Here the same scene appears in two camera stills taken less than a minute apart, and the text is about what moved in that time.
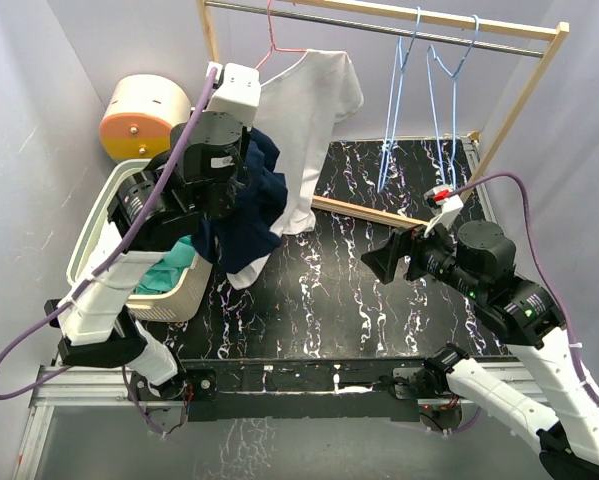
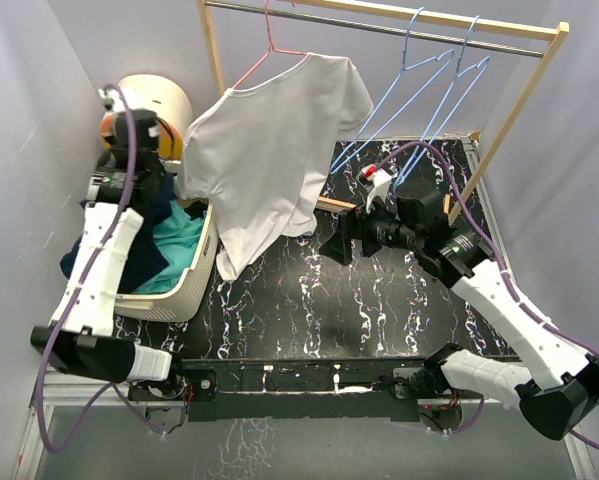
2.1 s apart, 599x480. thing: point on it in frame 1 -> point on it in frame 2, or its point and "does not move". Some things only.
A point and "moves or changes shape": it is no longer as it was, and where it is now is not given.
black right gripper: (382, 261) -> (351, 225)
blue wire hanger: (394, 103) moves or changes shape
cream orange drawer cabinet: (140, 116) does not move
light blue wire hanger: (433, 109) moves or changes shape
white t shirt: (300, 110) does not move
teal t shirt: (162, 275) does not move
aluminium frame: (109, 388) does not move
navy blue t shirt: (249, 230) -> (144, 257)
